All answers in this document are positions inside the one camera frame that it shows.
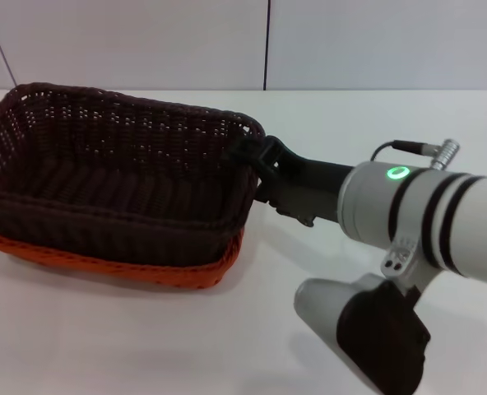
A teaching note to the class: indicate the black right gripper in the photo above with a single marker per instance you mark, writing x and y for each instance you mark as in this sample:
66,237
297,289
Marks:
309,185

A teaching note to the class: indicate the dark brown wicker basket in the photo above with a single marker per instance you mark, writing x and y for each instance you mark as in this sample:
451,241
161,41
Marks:
103,193

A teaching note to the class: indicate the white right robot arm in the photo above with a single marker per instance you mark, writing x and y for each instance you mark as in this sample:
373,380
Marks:
441,222

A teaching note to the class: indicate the orange wicker basket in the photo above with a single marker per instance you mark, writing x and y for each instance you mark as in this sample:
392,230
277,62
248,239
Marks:
145,269

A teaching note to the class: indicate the silver camera mount bracket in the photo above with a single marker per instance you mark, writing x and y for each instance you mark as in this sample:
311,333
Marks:
399,259

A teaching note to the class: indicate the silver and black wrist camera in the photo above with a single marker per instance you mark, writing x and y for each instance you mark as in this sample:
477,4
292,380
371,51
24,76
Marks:
350,317

